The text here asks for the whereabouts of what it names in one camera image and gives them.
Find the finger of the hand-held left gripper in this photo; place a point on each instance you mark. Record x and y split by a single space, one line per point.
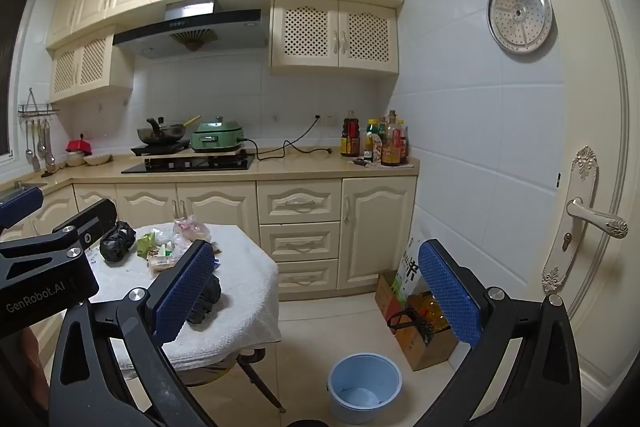
20 206
92 217

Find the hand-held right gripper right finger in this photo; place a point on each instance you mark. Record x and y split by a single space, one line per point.
447 297

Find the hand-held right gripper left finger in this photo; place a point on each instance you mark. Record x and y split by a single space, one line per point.
182 292

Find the blue plastic bucket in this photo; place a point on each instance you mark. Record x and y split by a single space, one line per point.
365 389

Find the person's left forearm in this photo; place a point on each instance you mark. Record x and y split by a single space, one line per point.
35 362

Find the black plastic bag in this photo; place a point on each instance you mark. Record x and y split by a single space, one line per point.
210 299
117 242

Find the beige packet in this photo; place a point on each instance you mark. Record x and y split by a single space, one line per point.
161 264

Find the white green rice bag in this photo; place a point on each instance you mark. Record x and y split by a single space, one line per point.
407 272

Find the steel hanging spoon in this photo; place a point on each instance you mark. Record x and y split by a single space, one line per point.
28 149
36 159
42 146
50 159

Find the table with white towel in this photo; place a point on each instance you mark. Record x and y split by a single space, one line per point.
240 287

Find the white bowl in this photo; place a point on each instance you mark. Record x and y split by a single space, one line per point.
75 159
97 158

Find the brown cardboard box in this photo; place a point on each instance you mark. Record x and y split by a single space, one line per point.
387 294

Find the pink clear plastic bag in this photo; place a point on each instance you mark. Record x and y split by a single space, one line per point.
190 228

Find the red pot lid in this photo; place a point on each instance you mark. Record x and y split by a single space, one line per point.
79 144

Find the cream base cabinet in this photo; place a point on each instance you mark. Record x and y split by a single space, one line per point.
380 227

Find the metal utensil rack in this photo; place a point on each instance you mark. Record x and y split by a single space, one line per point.
37 109

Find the black ladle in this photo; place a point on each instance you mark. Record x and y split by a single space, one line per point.
152 127

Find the black wok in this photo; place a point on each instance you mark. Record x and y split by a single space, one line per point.
165 134

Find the cream cabinet drawer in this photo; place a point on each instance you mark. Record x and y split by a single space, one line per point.
299 202
300 242
306 276

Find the green electric pot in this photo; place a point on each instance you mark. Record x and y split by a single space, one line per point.
217 138

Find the cream lattice door cabinet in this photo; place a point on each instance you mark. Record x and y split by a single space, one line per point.
335 34
87 64

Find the clear brown sauce bottle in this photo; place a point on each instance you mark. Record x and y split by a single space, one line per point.
390 152

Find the orange label bottle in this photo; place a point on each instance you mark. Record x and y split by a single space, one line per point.
401 142

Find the small seasoning jar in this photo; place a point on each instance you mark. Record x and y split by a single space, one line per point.
368 153

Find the yellow cap bottle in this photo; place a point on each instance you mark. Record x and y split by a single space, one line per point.
373 134

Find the dark oil bottle red label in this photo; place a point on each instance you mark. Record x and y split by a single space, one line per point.
350 139

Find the black range hood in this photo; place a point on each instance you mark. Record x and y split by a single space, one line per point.
200 29

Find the white door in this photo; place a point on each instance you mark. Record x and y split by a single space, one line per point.
575 107

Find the round steel steamer plate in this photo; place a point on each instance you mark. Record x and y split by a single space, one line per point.
520 13

